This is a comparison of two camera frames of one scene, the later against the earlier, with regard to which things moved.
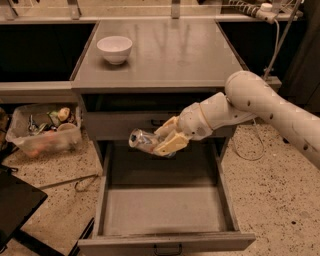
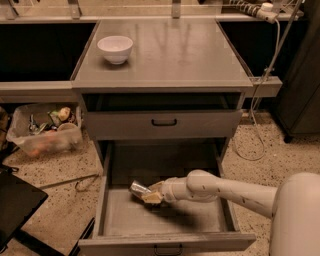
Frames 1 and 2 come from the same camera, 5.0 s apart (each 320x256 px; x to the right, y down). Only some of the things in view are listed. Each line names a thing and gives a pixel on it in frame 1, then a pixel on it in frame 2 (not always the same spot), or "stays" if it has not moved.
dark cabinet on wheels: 301,85 stays
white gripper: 192,122 -> 169,191
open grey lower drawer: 154,205 stays
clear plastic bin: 40,130 stays
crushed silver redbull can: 142,140 -> 138,190
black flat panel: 18,201 stays
